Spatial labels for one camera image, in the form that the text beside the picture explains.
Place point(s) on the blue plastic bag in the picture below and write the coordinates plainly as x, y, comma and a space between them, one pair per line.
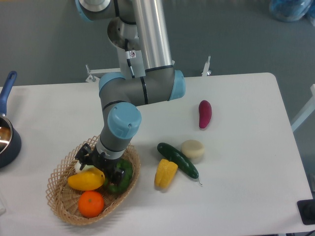
289, 10

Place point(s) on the green toy bok choy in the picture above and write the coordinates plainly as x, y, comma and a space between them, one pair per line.
111, 188

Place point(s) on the yellow toy bell pepper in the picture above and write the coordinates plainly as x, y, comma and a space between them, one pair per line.
165, 173

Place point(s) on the dark green toy cucumber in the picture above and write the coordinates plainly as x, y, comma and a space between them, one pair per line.
174, 155

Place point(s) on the white frame bar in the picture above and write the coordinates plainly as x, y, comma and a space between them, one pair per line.
305, 112

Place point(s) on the woven wicker basket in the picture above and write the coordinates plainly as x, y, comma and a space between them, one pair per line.
63, 200

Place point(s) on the beige round toy cake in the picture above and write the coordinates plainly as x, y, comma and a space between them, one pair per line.
192, 149

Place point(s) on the black device at edge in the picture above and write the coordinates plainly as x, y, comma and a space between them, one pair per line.
307, 211

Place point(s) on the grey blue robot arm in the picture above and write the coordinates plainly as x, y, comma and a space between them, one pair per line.
120, 97

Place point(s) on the dark blue saucepan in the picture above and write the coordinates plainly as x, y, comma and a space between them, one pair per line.
10, 140

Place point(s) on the orange toy fruit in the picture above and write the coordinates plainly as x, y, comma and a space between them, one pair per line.
90, 204

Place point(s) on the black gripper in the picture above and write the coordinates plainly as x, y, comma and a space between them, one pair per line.
88, 156

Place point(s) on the purple toy sweet potato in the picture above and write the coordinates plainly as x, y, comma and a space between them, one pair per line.
205, 114

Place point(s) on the yellow toy mango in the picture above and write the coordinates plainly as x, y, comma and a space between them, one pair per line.
88, 180

